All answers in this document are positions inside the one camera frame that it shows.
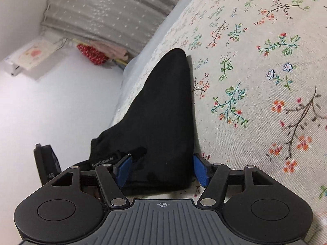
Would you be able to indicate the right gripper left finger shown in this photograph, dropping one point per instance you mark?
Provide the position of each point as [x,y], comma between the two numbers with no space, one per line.
[111,178]

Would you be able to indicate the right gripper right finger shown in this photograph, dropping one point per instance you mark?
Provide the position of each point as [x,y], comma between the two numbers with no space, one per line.
[213,177]

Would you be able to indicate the black pants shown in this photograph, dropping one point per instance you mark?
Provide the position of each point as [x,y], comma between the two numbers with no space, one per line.
[157,130]

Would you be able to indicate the light blue bed sheet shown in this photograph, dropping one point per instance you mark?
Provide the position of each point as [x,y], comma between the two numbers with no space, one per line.
[136,65]

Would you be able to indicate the red patterned cloth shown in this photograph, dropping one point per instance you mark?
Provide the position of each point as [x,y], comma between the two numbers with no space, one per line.
[95,56]

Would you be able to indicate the floral white bed cover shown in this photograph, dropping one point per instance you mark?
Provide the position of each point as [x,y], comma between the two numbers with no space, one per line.
[259,89]

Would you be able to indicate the grey dotted curtain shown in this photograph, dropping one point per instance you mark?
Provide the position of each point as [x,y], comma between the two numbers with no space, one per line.
[128,23]

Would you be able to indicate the white wall air conditioner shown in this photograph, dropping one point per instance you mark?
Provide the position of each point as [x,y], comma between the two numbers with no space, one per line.
[29,56]

